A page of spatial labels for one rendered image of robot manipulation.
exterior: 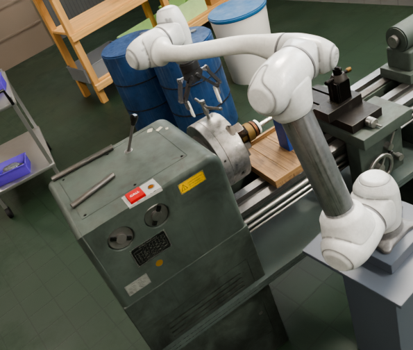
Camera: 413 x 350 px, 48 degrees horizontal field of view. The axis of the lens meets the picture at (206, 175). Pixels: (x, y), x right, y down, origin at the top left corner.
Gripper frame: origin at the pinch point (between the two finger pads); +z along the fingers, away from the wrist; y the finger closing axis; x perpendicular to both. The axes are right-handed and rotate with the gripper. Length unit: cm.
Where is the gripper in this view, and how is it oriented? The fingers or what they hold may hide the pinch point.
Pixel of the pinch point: (205, 105)
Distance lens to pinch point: 191.1
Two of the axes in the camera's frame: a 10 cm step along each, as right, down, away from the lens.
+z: 3.6, 8.0, 4.9
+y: 8.7, -4.8, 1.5
